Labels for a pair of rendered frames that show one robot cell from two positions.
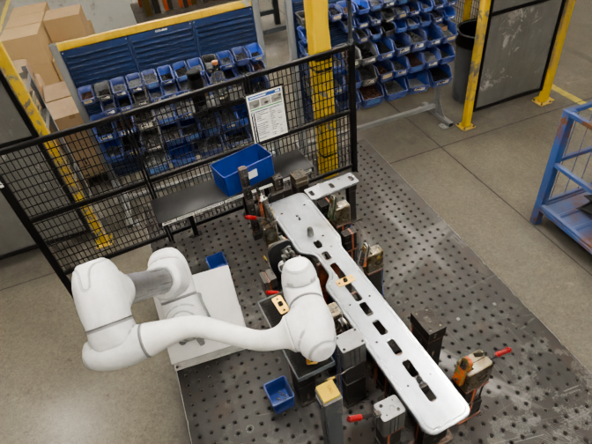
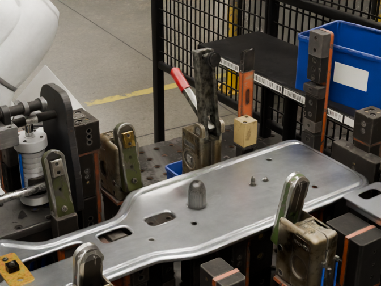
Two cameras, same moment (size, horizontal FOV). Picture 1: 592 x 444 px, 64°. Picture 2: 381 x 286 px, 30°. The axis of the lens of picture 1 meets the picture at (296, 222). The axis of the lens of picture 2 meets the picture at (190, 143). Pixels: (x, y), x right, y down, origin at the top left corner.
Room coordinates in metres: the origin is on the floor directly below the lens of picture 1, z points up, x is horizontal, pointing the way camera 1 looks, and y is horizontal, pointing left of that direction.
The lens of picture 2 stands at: (1.37, -1.09, 1.65)
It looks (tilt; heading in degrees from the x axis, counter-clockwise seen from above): 26 degrees down; 75
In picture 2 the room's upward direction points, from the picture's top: straight up
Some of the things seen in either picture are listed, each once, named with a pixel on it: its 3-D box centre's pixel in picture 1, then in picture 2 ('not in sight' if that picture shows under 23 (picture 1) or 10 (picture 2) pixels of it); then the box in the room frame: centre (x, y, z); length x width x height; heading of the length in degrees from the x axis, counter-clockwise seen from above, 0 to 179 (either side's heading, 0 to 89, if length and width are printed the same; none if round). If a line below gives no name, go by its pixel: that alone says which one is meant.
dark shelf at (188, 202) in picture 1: (233, 185); (343, 92); (2.11, 0.31, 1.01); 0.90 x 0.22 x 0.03; 110
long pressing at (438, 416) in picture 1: (349, 284); (1, 280); (1.32, -0.19, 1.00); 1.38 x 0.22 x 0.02; 20
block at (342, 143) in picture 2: (284, 211); (351, 213); (2.02, 0.06, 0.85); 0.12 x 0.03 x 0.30; 110
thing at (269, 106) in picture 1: (267, 114); not in sight; (2.33, 0.07, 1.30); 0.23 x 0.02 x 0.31; 110
